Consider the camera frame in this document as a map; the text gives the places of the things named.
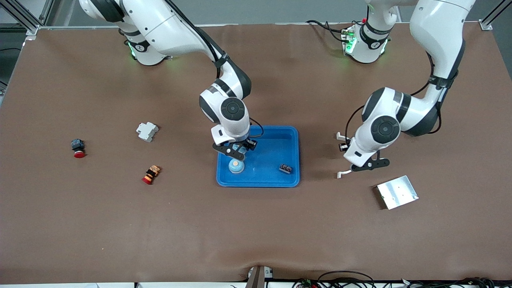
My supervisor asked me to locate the blue plastic tray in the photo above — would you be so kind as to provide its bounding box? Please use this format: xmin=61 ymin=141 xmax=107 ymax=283
xmin=216 ymin=125 xmax=300 ymax=188

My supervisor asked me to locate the silver metal plate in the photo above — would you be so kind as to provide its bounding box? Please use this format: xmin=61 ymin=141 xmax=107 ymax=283
xmin=375 ymin=175 xmax=419 ymax=210

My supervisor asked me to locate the red button with orange base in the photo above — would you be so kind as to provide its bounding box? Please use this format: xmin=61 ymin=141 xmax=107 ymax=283
xmin=142 ymin=165 xmax=161 ymax=186

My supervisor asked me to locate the brown table mat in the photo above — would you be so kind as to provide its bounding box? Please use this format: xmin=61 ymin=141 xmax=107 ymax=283
xmin=0 ymin=21 xmax=512 ymax=285

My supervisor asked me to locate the white circuit breaker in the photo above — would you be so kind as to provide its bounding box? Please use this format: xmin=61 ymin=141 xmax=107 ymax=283
xmin=136 ymin=122 xmax=159 ymax=143

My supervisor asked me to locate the red mushroom button black base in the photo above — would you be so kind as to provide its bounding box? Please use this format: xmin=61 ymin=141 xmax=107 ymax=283
xmin=71 ymin=138 xmax=86 ymax=158

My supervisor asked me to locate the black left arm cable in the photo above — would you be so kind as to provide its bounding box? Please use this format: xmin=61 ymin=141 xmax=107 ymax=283
xmin=345 ymin=52 xmax=442 ymax=138

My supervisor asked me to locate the white curved bracket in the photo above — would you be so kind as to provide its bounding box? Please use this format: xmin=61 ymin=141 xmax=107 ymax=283
xmin=335 ymin=133 xmax=353 ymax=179

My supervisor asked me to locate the black cable bundle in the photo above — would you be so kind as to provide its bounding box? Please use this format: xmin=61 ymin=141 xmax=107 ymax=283
xmin=402 ymin=277 xmax=496 ymax=288
xmin=292 ymin=271 xmax=376 ymax=288

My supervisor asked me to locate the black base cable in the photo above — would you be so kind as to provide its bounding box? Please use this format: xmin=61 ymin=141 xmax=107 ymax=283
xmin=306 ymin=19 xmax=349 ymax=43

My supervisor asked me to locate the metal camera stand post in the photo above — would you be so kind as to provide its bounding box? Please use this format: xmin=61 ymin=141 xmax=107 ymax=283
xmin=245 ymin=266 xmax=274 ymax=288

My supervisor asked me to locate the aluminium frame profile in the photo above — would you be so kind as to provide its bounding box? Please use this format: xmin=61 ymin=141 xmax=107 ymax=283
xmin=0 ymin=0 xmax=54 ymax=36
xmin=480 ymin=0 xmax=512 ymax=30

